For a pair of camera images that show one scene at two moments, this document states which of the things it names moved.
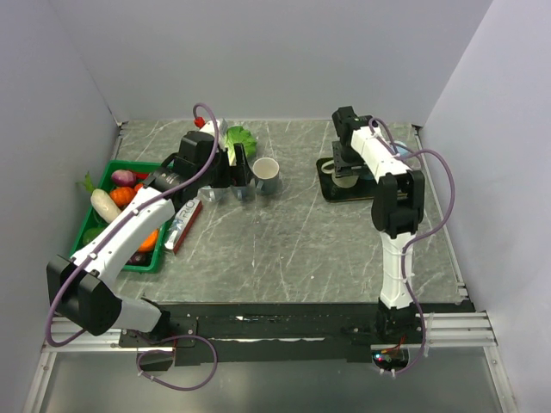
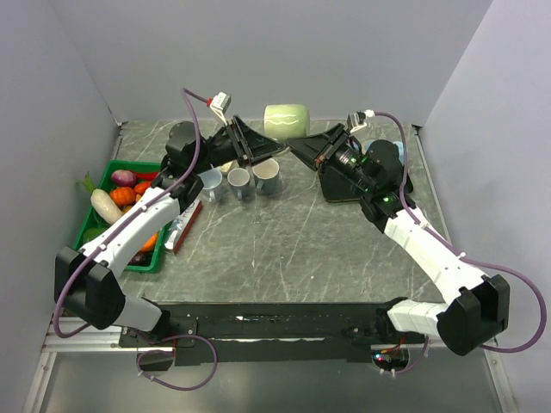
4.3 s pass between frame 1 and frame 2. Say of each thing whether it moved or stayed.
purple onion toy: stayed
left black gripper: moved
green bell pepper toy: stayed
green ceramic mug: moved
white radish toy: stayed
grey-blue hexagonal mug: stayed
